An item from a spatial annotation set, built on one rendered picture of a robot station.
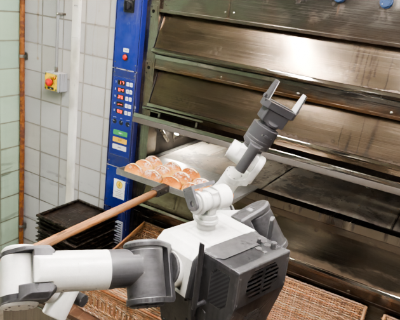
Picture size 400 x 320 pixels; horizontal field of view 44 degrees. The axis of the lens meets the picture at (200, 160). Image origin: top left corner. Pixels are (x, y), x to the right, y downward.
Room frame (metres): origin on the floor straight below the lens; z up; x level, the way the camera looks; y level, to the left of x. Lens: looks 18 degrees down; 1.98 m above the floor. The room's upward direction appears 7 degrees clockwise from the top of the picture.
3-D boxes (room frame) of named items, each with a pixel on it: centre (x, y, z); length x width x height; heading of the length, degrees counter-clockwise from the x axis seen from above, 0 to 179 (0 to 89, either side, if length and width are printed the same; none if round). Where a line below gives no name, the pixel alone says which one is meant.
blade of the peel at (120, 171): (2.11, 0.04, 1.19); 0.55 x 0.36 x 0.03; 61
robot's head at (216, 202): (1.21, -0.04, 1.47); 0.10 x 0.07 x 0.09; 136
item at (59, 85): (2.61, 0.82, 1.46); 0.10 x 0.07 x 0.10; 62
